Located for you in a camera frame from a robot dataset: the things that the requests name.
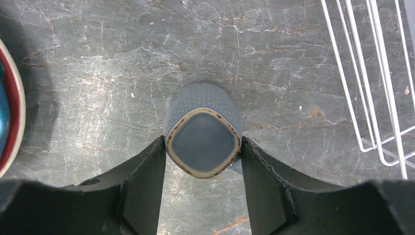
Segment teal rimmed red plate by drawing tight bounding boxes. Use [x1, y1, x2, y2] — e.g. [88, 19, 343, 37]
[0, 42, 26, 177]

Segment white wire dish rack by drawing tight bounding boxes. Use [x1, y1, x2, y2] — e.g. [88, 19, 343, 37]
[321, 0, 415, 180]

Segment small white blue cup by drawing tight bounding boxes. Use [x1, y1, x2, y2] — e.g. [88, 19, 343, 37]
[163, 83, 243, 179]

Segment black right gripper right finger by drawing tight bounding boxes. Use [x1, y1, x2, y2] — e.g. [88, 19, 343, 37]
[240, 138, 415, 235]

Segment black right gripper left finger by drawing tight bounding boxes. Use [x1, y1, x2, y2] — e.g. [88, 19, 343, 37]
[0, 137, 166, 235]

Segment blue dotted plate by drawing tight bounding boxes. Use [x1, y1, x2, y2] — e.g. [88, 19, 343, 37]
[0, 63, 11, 155]

